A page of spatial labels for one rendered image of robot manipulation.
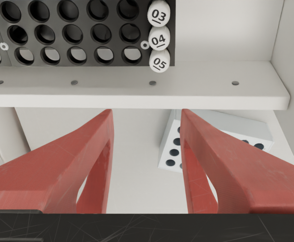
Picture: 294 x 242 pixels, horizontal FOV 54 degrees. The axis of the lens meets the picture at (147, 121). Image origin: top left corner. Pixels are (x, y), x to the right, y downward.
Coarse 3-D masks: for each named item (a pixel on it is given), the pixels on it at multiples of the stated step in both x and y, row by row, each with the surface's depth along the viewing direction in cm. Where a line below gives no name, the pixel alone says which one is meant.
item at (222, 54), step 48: (192, 0) 22; (240, 0) 22; (192, 48) 25; (240, 48) 24; (0, 96) 22; (48, 96) 22; (96, 96) 21; (144, 96) 21; (192, 96) 21; (240, 96) 20; (288, 96) 20
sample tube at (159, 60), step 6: (156, 54) 17; (162, 54) 17; (168, 54) 18; (150, 60) 17; (156, 60) 17; (162, 60) 17; (168, 60) 17; (150, 66) 18; (156, 66) 18; (162, 66) 18; (168, 66) 18
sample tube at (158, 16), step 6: (156, 0) 16; (162, 0) 16; (150, 6) 16; (156, 6) 16; (162, 6) 15; (168, 6) 16; (150, 12) 16; (156, 12) 16; (162, 12) 16; (168, 12) 16; (150, 18) 16; (156, 18) 16; (162, 18) 16; (168, 18) 16; (156, 24) 16; (162, 24) 16
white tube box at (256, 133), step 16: (176, 112) 35; (208, 112) 37; (176, 128) 35; (224, 128) 35; (240, 128) 35; (256, 128) 36; (160, 144) 41; (176, 144) 36; (256, 144) 37; (272, 144) 35; (160, 160) 38; (176, 160) 38
